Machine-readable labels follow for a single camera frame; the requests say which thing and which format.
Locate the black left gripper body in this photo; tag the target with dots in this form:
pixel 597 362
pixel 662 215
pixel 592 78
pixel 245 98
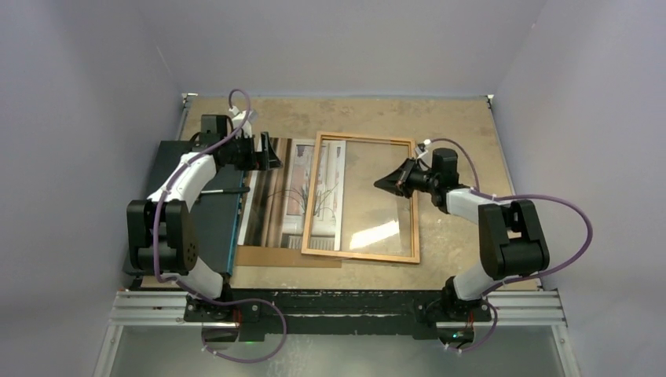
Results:
pixel 241 153

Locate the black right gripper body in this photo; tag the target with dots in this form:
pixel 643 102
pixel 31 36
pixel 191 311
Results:
pixel 423 180

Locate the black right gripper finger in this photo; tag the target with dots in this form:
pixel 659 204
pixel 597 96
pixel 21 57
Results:
pixel 389 184
pixel 402 173

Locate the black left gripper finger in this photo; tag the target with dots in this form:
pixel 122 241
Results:
pixel 267 148
pixel 270 163

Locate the plant photo print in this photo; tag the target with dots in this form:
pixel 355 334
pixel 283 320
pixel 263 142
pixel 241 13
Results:
pixel 274 213

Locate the clear glass pane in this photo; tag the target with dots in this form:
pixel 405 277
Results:
pixel 364 208

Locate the orange wooden picture frame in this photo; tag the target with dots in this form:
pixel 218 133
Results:
pixel 364 255

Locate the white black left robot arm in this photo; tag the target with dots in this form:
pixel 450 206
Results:
pixel 161 234

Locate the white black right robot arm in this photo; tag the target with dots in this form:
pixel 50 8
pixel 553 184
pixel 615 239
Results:
pixel 510 236

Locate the dark box with blue edge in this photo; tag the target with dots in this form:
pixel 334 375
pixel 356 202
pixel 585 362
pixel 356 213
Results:
pixel 215 216

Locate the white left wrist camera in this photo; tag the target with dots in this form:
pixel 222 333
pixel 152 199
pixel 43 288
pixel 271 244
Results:
pixel 242 122

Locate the brown frame backing board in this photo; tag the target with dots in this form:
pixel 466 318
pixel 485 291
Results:
pixel 281 257

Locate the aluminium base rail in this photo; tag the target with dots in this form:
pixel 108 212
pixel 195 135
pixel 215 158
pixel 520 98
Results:
pixel 506 308

